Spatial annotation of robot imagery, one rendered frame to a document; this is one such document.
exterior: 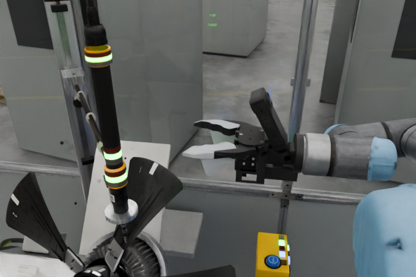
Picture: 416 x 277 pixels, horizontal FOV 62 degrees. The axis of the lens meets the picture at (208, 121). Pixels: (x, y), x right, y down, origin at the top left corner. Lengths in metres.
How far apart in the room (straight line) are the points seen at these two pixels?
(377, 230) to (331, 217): 1.35
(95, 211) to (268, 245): 0.59
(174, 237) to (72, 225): 0.68
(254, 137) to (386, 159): 0.22
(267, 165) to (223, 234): 1.17
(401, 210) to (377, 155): 0.29
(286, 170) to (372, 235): 0.30
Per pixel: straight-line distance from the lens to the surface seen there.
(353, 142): 0.64
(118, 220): 0.77
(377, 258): 0.37
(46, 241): 1.08
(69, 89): 1.26
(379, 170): 0.65
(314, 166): 0.62
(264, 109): 0.58
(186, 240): 1.55
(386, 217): 0.36
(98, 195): 1.25
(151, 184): 0.94
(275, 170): 0.65
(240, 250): 1.86
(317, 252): 1.85
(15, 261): 1.25
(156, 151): 1.20
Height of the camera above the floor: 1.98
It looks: 27 degrees down
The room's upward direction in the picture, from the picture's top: straight up
